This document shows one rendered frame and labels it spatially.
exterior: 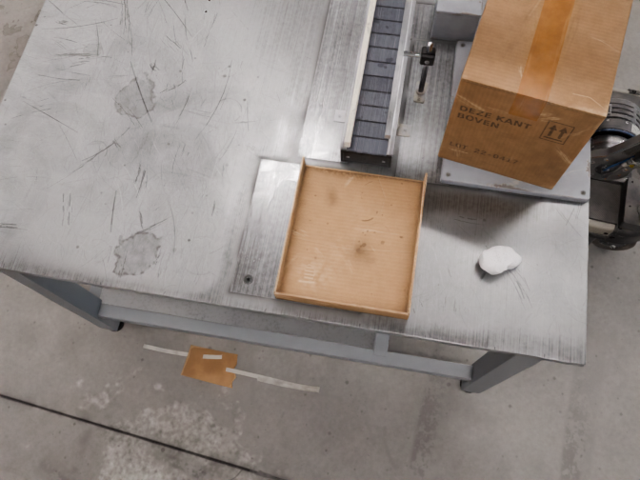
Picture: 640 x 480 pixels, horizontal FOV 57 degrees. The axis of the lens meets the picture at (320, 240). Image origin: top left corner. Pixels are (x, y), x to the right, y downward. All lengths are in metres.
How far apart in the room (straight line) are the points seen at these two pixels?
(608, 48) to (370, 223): 0.52
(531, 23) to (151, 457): 1.62
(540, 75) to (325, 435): 1.30
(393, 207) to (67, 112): 0.77
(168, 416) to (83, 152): 0.97
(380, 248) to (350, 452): 0.92
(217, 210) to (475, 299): 0.55
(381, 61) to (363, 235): 0.40
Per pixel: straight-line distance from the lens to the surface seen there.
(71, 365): 2.17
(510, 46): 1.10
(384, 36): 1.39
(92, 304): 1.89
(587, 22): 1.17
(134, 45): 1.53
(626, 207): 2.01
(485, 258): 1.18
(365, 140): 1.24
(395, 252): 1.18
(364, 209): 1.22
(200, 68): 1.44
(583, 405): 2.09
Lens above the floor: 1.95
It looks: 69 degrees down
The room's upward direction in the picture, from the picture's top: 6 degrees counter-clockwise
